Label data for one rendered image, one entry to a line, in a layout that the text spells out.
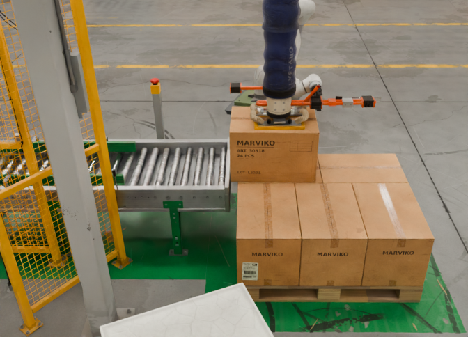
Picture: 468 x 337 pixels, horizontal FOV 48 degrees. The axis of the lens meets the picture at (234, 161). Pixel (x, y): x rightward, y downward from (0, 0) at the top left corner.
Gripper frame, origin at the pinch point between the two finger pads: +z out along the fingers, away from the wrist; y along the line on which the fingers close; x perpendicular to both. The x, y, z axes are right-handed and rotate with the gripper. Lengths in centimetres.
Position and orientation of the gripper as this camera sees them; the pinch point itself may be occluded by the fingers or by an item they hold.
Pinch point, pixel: (319, 102)
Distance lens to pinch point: 362.5
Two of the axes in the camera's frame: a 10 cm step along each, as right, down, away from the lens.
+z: -0.2, 5.3, -8.5
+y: 0.2, 8.5, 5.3
